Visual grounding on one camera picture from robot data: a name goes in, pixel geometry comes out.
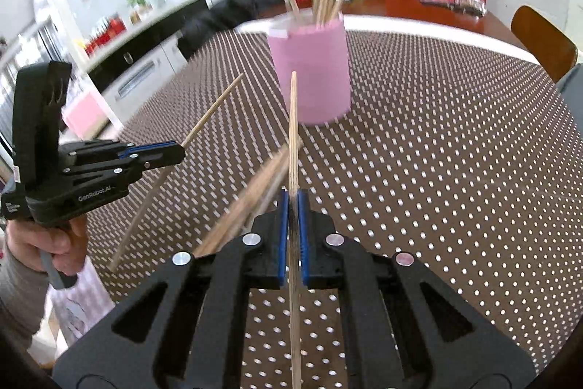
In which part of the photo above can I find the grey sleeved left forearm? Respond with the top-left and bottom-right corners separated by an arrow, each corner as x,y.
0,246 -> 48,351

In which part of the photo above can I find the person's left hand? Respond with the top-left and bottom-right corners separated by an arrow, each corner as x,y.
6,215 -> 88,276

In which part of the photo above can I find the pink stool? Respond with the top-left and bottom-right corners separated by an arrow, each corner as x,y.
62,92 -> 110,140

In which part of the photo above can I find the white black sideboard cabinet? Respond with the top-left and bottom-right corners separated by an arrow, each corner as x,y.
82,0 -> 208,127

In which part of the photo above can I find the wooden chopstick on table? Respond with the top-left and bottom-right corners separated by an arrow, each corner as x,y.
225,144 -> 290,241
193,144 -> 290,258

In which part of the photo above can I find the red box on sideboard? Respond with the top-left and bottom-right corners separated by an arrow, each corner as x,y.
84,16 -> 126,57

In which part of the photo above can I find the small green potted plant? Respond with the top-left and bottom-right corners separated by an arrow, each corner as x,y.
125,0 -> 152,25

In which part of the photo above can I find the black jacket on chair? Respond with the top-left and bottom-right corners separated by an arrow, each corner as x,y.
177,0 -> 285,60

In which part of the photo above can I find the pink cylindrical utensil holder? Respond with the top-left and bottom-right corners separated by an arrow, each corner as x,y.
268,10 -> 351,125

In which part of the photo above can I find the brown polka dot tablecloth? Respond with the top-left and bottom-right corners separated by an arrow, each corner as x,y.
89,32 -> 582,388

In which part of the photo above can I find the wooden chair back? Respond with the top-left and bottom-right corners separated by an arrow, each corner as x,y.
511,6 -> 578,83

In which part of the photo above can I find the clear snack bag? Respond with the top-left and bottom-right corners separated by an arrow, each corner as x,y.
454,0 -> 487,18

